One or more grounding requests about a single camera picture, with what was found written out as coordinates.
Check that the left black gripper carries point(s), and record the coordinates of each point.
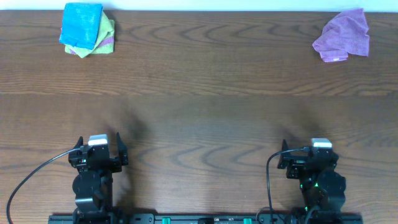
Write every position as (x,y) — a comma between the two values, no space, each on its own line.
(97,160)

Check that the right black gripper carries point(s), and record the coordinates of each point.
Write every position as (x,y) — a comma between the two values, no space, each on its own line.
(302,163)

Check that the purple microfiber cloth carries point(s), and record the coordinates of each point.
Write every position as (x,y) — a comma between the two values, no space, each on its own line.
(345,34)

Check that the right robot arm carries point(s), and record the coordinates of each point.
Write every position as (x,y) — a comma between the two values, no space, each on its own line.
(322,188)

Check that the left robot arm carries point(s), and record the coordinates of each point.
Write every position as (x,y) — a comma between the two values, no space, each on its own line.
(93,186)

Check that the purple folded cloth in stack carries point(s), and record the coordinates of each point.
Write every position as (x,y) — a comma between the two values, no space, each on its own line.
(106,41)

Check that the green folded cloth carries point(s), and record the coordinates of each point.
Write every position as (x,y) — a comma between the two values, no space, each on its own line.
(106,29)

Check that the blue folded cloth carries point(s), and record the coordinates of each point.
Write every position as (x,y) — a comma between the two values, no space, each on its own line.
(80,24)

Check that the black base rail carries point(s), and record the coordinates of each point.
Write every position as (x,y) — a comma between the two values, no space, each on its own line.
(148,218)

